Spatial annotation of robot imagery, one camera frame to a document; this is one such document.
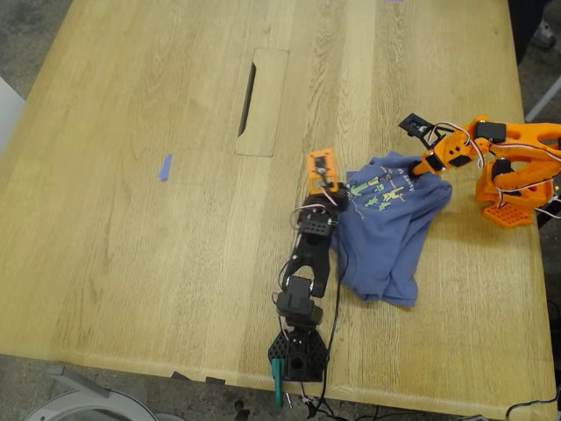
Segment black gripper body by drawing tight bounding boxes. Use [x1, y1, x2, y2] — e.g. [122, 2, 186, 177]
[292, 205, 339, 238]

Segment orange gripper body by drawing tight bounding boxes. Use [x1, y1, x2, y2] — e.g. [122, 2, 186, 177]
[421, 131, 479, 172]

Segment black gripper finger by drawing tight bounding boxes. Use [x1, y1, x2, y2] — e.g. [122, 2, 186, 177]
[330, 188, 351, 212]
[302, 194, 332, 211]

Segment blue printed T-shirt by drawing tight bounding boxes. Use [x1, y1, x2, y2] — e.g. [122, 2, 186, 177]
[330, 151, 453, 308]

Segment grey sneaker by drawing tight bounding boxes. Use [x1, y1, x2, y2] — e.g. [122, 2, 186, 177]
[532, 19, 558, 49]

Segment small blue tape piece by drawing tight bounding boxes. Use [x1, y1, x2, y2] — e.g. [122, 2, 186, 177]
[157, 153, 174, 182]

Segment green table clamp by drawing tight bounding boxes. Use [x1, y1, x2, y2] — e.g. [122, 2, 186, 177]
[270, 358, 286, 409]

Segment white round chair base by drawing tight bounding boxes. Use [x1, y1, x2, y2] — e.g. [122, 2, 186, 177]
[24, 363, 185, 421]

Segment white red servo wires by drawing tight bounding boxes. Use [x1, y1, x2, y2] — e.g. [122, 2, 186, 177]
[420, 121, 488, 170]
[289, 186, 341, 232]

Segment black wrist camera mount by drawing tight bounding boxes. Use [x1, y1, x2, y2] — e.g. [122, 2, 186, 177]
[397, 112, 441, 148]

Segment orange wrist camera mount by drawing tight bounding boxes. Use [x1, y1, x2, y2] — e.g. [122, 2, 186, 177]
[305, 147, 341, 195]

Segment black camera cable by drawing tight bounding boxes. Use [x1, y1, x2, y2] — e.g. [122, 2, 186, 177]
[317, 205, 352, 404]

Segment white metal chair frame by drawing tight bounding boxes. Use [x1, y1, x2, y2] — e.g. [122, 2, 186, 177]
[523, 74, 561, 124]

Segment black cables under table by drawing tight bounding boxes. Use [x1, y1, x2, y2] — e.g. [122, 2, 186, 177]
[302, 381, 561, 420]

